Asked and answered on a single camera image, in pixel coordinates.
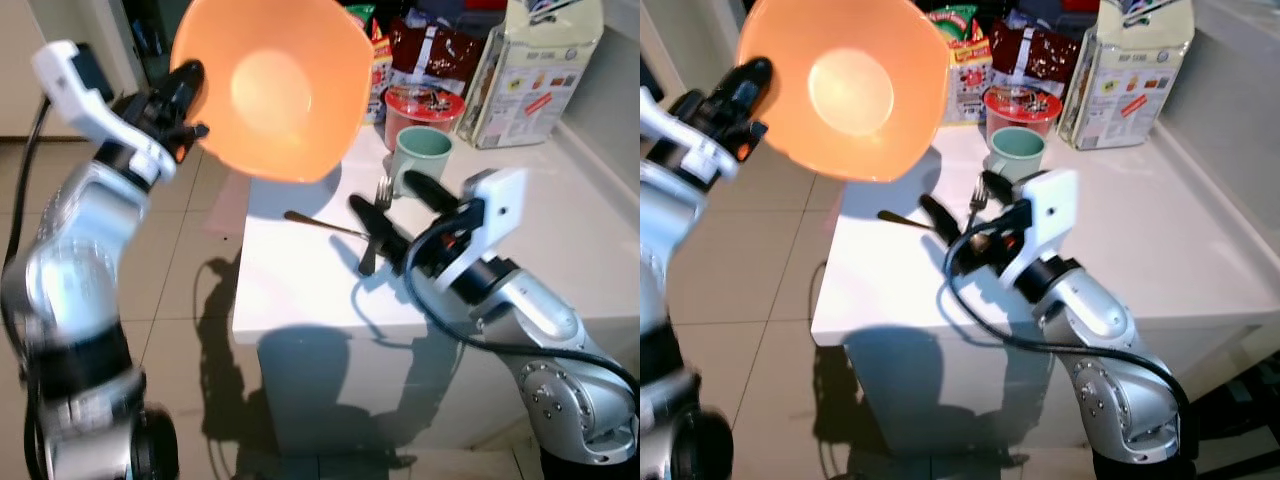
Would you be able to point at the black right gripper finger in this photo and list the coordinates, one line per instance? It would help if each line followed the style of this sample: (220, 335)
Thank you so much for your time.
(941, 220)
(1000, 187)
(430, 192)
(378, 225)

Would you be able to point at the metal fork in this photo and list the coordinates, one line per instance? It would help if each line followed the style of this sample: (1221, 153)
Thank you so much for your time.
(978, 195)
(383, 190)

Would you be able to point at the orange plastic bowl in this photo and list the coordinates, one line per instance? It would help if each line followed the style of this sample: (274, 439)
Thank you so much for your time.
(850, 90)
(270, 90)

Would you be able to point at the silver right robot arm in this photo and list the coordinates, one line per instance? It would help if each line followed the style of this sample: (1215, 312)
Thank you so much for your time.
(550, 340)
(1110, 350)

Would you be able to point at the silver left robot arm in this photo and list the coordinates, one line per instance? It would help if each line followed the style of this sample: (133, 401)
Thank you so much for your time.
(670, 300)
(70, 290)

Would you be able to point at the pale green mug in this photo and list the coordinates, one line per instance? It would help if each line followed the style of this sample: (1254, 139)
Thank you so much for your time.
(1015, 152)
(420, 155)

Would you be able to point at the dark metal spoon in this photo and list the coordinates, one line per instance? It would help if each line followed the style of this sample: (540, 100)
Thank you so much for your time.
(320, 225)

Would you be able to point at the red instant noodle cup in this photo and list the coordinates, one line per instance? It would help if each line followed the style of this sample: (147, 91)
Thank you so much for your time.
(1022, 105)
(425, 105)

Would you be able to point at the red yellow snack packet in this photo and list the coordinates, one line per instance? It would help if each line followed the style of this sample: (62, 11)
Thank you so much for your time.
(381, 70)
(968, 75)

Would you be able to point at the dark red snack bag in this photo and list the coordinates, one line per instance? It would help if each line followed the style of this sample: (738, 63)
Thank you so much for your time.
(435, 55)
(1035, 55)

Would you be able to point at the cream printed food carton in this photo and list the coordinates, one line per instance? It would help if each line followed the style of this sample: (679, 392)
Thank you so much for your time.
(535, 70)
(1130, 70)

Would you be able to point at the green snack packet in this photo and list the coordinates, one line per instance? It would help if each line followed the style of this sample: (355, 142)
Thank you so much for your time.
(952, 20)
(360, 15)

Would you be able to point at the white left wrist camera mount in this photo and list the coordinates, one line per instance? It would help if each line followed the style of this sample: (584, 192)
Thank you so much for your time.
(85, 95)
(680, 135)

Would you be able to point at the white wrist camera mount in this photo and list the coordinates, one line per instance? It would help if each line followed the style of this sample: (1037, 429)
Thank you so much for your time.
(680, 135)
(1050, 215)
(85, 95)
(500, 210)

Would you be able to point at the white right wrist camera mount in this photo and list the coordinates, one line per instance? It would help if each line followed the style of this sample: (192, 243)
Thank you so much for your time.
(1050, 215)
(500, 210)

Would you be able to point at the black furniture frame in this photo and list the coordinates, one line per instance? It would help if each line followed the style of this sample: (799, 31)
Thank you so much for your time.
(1240, 405)

